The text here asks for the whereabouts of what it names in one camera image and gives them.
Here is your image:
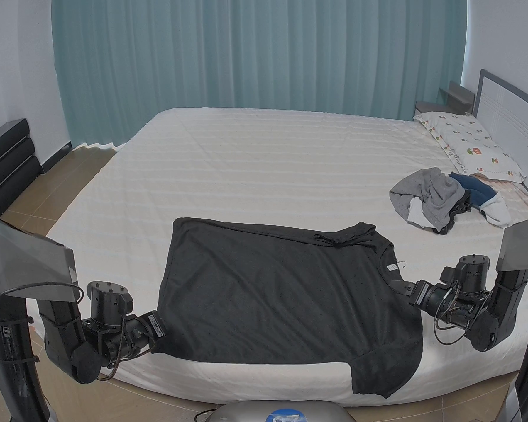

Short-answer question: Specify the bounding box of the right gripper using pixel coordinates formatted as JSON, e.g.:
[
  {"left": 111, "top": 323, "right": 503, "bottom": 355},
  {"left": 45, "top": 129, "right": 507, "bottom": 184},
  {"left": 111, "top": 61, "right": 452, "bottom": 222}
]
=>
[{"left": 389, "top": 280, "right": 457, "bottom": 323}]

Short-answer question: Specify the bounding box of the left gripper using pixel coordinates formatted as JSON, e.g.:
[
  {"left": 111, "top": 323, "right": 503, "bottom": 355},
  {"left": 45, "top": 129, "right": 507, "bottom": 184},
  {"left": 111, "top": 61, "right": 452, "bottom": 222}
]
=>
[{"left": 112, "top": 311, "right": 167, "bottom": 361}]

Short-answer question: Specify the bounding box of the black T-shirt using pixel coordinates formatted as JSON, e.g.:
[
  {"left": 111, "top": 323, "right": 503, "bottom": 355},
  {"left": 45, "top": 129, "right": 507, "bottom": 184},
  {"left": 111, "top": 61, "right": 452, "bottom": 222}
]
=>
[{"left": 152, "top": 218, "right": 424, "bottom": 400}]

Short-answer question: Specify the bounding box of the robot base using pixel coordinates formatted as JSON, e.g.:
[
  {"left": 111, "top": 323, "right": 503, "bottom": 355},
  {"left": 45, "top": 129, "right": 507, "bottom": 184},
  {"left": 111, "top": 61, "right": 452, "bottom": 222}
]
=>
[{"left": 211, "top": 402, "right": 350, "bottom": 422}]

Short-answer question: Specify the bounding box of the pile of clothes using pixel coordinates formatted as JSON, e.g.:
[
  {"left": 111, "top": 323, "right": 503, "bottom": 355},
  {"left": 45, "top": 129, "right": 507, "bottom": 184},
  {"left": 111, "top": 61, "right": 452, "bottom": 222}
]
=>
[{"left": 389, "top": 168, "right": 511, "bottom": 235}]

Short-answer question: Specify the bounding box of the bed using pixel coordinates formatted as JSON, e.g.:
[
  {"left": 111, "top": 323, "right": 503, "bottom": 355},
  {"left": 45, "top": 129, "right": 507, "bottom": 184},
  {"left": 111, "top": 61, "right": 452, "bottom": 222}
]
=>
[{"left": 4, "top": 69, "right": 528, "bottom": 408}]

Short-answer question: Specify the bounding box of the white printed pillow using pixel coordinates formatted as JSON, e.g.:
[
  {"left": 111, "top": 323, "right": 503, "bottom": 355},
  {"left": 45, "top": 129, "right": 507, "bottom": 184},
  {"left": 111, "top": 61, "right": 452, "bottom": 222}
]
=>
[{"left": 413, "top": 112, "right": 527, "bottom": 183}]

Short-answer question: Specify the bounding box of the grey bedside table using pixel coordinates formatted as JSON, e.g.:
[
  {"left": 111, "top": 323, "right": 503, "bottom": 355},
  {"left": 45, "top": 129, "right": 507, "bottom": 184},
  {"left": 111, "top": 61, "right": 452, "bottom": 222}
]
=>
[{"left": 415, "top": 82, "right": 476, "bottom": 118}]

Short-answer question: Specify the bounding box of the black chest of drawers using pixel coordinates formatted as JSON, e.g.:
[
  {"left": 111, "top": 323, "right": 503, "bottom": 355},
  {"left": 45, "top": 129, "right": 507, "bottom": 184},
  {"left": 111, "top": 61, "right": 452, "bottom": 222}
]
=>
[{"left": 0, "top": 119, "right": 42, "bottom": 219}]

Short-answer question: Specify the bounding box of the blue-green curtain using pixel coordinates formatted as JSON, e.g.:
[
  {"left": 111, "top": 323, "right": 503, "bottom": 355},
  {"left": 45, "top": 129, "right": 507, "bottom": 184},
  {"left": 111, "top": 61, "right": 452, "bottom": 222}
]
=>
[{"left": 52, "top": 0, "right": 467, "bottom": 148}]

